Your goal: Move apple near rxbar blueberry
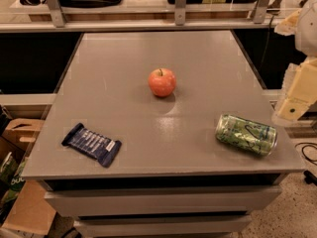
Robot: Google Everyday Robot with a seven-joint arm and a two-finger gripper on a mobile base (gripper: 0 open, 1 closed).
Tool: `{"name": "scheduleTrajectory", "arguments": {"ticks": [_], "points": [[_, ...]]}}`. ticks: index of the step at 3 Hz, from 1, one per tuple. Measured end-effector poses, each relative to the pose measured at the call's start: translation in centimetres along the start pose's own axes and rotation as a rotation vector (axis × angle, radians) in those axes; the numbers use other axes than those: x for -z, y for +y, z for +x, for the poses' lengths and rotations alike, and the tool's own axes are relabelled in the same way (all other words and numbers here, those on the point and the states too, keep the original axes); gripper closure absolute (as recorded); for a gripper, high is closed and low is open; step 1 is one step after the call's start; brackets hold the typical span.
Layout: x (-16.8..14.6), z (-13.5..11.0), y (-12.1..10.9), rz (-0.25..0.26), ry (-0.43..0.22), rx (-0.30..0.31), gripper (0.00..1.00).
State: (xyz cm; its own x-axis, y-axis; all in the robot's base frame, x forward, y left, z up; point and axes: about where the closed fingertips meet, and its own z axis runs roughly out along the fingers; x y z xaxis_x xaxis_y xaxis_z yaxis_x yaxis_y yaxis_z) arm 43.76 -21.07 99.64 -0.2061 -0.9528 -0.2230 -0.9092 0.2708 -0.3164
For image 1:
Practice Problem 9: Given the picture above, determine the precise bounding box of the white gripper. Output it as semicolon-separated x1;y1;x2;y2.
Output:
271;0;317;126

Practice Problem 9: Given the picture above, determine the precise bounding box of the red apple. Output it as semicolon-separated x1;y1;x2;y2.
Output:
148;68;176;97

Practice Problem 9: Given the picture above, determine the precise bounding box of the blue rxbar blueberry wrapper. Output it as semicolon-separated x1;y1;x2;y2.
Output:
61;123;122;168

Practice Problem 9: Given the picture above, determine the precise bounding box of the green soda can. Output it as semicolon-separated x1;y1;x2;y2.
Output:
215;114;277;157

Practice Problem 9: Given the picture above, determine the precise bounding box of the grey drawer cabinet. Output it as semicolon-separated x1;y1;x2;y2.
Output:
24;31;304;238

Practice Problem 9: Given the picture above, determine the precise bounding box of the cardboard box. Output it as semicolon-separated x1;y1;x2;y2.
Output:
1;118;55;238

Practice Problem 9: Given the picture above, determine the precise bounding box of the green snack bag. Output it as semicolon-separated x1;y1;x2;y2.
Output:
0;152;26;216

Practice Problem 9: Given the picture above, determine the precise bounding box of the black cable on floor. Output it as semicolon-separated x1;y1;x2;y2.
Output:
294;142;317;186

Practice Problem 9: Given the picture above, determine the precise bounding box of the metal shelf rail frame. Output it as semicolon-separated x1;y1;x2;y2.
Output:
0;0;269;33

